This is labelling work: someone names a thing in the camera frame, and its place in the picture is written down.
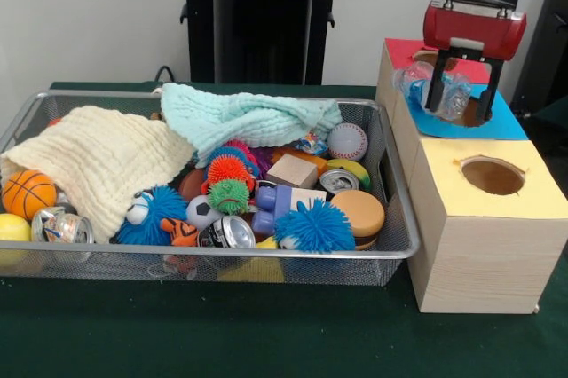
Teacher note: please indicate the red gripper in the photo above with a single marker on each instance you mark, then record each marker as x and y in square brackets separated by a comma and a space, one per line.
[475, 27]

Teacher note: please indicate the crushed clear plastic bottle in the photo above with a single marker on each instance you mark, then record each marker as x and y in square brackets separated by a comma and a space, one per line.
[457, 94]

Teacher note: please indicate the wooden box with three holes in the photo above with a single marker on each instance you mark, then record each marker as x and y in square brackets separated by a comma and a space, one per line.
[479, 258]

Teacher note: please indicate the clear mesh bin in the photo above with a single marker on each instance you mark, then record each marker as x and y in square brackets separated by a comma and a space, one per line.
[310, 269]

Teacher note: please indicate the dark green table cloth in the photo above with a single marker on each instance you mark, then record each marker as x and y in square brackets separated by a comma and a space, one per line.
[554, 114]
[222, 333]

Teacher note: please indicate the white toy baseball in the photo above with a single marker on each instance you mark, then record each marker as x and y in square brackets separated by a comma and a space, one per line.
[348, 142]

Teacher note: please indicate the toy hamburger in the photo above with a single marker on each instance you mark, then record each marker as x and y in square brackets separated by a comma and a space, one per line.
[359, 214]

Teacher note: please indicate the wooden cube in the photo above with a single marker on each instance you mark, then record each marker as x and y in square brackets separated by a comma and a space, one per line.
[290, 169]

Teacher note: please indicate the mint green cloth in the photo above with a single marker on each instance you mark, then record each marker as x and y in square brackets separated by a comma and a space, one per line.
[266, 116]

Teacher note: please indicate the blue spiky ball with eyes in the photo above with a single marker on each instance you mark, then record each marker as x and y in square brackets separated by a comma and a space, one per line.
[164, 214]

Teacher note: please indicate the cream knitted cloth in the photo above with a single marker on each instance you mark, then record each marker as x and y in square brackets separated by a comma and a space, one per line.
[89, 151]

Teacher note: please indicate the orange toy basketball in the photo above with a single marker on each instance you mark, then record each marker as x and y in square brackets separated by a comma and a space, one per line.
[26, 194]

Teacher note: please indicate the yellow ball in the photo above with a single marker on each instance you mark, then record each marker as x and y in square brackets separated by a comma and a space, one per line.
[13, 229]

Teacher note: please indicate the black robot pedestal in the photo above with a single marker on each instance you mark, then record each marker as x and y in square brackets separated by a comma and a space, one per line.
[266, 18]

